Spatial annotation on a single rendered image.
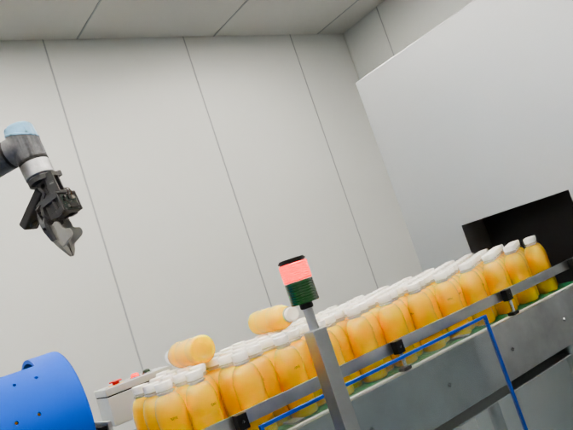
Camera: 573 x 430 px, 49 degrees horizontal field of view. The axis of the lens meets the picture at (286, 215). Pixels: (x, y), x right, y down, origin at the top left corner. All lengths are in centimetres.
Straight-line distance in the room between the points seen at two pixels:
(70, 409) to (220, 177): 383
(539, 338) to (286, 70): 422
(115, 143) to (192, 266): 105
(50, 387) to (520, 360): 133
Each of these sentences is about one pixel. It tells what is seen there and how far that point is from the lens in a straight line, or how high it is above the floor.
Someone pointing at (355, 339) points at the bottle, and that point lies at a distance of 169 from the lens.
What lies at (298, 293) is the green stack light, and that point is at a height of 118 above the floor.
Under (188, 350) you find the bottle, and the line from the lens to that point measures 159.
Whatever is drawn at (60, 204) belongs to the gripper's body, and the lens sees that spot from 163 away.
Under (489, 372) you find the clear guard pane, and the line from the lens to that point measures 188.
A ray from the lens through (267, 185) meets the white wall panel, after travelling 527.
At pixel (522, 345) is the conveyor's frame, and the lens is 208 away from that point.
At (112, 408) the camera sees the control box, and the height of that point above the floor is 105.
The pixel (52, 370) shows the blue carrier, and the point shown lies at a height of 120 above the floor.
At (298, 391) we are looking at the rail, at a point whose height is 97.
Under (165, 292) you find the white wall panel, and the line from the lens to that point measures 460.
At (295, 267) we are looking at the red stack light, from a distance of 134.
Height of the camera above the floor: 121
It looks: 6 degrees up
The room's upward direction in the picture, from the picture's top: 19 degrees counter-clockwise
